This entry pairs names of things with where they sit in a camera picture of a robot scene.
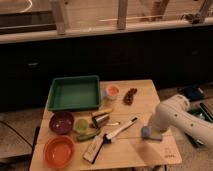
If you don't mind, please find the blue sponge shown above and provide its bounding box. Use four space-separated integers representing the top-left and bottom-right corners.
140 125 164 142

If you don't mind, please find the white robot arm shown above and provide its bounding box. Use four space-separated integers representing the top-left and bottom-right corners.
148 94 213 148

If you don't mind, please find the green plastic tray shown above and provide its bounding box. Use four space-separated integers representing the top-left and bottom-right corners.
48 75 101 111

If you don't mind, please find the metal spoon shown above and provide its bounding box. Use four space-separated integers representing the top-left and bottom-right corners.
89 121 121 129

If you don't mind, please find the brown dried food piece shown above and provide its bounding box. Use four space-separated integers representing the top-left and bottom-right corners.
123 88 137 105

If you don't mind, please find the green bin with items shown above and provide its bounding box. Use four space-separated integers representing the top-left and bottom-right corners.
186 103 213 148

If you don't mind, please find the dark blue device on floor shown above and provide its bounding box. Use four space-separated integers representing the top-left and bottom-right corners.
180 86 204 101

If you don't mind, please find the metal cup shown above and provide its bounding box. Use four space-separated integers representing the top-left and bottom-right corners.
92 114 110 128

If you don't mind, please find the white cup orange inside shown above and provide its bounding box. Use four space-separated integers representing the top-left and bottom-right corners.
105 85 119 100

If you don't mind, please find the yellow banana toy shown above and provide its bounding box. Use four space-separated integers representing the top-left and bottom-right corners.
92 108 113 117

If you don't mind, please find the wooden block tool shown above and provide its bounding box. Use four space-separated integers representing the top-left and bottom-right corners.
83 136 103 163

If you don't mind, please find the green pepper toy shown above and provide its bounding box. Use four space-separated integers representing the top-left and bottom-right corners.
76 130 101 142

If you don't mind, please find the small green cup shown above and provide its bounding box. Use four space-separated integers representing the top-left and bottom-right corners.
74 119 89 134

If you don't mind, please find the purple bowl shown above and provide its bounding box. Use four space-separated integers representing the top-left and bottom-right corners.
49 112 74 135

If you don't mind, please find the orange bowl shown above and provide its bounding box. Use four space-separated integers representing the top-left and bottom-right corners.
43 136 74 169

